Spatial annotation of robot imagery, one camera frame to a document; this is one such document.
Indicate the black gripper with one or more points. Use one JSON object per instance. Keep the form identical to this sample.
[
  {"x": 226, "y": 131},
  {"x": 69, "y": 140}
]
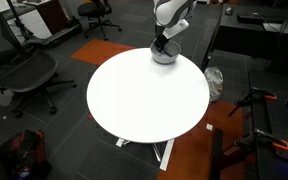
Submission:
[{"x": 160, "y": 36}]

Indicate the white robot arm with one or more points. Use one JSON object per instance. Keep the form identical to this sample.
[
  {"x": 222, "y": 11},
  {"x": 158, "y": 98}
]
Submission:
[{"x": 172, "y": 11}]

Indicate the grey bowl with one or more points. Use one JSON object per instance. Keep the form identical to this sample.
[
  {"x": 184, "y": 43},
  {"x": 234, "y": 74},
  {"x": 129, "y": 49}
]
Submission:
[{"x": 165, "y": 60}]

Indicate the clear plastic bag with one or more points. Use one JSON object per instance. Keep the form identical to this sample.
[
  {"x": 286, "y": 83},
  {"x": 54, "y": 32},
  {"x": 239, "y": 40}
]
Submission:
[{"x": 214, "y": 81}]

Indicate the grey computer mouse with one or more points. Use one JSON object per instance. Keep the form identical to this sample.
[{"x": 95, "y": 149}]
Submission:
[{"x": 229, "y": 10}]

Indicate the black padded office chair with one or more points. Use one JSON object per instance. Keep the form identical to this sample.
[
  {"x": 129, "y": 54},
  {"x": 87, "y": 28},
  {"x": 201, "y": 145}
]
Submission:
[{"x": 90, "y": 9}]

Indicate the black office desk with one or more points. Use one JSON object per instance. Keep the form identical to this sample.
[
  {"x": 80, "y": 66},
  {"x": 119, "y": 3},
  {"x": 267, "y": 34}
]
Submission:
[{"x": 244, "y": 33}]

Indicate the small white paper scrap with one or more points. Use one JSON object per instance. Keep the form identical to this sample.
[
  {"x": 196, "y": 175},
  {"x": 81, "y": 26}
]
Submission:
[{"x": 209, "y": 127}]

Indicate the black keyboard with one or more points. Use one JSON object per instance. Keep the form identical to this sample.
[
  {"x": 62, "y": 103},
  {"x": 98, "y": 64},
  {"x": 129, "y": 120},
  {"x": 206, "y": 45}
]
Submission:
[{"x": 250, "y": 18}]

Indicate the white table base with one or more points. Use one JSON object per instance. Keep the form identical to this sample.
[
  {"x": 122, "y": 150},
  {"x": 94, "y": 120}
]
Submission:
[{"x": 167, "y": 155}]

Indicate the black low floor platform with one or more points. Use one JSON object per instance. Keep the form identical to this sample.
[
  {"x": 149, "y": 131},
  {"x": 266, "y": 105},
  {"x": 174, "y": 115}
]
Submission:
[{"x": 55, "y": 36}]

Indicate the dark brown wooden cabinet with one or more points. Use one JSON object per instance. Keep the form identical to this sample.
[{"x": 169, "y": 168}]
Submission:
[{"x": 52, "y": 15}]

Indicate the black mesh office chair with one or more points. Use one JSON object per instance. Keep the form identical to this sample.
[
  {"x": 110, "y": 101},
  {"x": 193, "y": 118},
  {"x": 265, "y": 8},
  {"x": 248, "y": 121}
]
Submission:
[{"x": 27, "y": 71}]

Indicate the black tripod stand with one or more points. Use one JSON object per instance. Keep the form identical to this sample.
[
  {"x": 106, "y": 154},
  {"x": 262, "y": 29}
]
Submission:
[{"x": 17, "y": 20}]

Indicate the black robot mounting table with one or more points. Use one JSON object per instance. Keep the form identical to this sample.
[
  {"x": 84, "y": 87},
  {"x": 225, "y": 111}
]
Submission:
[{"x": 267, "y": 160}]

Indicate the red and black backpack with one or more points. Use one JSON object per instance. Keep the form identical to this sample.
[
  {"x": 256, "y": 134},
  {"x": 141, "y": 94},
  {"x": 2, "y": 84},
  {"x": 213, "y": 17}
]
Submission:
[{"x": 24, "y": 150}]

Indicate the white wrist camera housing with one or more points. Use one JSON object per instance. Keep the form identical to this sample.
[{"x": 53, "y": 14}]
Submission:
[{"x": 177, "y": 28}]

